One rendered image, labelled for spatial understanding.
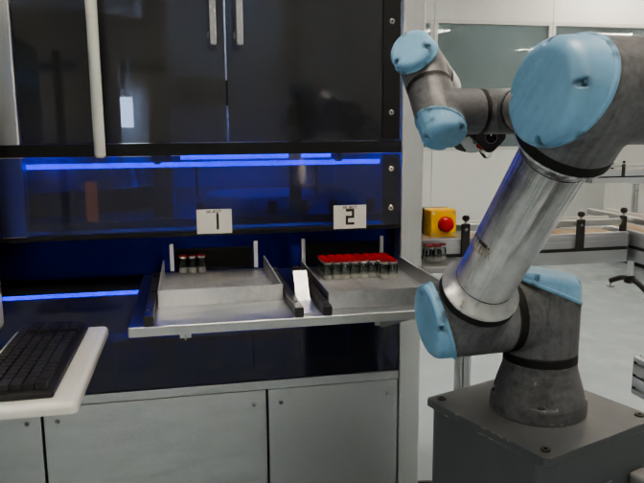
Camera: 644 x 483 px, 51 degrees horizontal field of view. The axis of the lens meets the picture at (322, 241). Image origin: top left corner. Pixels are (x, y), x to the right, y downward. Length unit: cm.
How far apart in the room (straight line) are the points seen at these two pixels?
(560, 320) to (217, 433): 102
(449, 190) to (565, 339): 572
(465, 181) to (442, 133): 574
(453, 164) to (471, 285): 583
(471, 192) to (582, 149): 610
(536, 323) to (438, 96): 38
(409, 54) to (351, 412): 104
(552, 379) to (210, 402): 96
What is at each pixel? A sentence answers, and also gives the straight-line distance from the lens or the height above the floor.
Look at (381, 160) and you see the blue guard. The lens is 172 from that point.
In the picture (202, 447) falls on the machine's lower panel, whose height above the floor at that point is 44.
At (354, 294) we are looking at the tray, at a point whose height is 91.
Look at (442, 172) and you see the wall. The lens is 673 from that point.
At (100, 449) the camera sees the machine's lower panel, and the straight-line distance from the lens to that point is 184.
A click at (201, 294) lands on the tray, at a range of 143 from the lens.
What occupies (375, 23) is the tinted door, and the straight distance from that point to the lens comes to 174.
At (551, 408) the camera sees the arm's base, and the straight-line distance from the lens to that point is 112.
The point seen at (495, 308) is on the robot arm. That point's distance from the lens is 98.
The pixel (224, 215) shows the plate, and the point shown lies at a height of 103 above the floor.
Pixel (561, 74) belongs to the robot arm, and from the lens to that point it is 74.
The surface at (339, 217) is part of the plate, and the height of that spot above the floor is 102.
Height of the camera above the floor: 124
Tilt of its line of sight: 9 degrees down
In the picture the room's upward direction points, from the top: straight up
